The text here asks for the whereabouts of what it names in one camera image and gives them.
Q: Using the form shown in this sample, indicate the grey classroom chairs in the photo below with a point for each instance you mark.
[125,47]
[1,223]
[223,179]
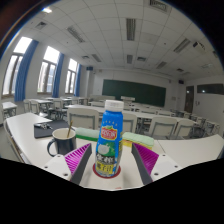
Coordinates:
[83,120]

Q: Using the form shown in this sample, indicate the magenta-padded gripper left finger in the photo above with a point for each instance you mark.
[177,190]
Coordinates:
[75,160]

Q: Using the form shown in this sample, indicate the tall classroom windows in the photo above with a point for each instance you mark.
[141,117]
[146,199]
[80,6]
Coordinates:
[51,55]

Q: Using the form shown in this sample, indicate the blue curtains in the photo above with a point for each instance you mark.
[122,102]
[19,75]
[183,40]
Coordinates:
[24,70]

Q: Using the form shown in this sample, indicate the bunch of keys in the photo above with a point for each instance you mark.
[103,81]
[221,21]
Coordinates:
[43,126]

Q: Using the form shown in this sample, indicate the dark flat notebook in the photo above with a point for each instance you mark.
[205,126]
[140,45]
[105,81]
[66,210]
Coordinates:
[58,128]

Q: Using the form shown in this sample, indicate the dark blue mug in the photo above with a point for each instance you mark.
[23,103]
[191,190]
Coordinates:
[65,145]

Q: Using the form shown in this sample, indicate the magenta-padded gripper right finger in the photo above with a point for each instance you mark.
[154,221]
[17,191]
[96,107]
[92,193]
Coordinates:
[148,160]

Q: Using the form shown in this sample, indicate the dark green blackboard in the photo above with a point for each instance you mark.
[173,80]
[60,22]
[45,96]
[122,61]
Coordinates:
[133,92]

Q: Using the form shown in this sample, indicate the wooden stir stick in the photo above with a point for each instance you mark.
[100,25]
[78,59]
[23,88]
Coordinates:
[69,129]

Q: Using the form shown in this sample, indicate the blue white-capped drink bottle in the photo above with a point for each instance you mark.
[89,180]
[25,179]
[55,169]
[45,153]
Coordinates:
[109,140]

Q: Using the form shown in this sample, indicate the yellow and green cloth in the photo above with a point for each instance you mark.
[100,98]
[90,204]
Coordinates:
[138,140]

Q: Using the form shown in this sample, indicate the dark door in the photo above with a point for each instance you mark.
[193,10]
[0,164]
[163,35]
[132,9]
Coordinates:
[189,99]

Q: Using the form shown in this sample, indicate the ceiling light panels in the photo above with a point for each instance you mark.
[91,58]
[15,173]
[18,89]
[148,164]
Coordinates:
[130,28]

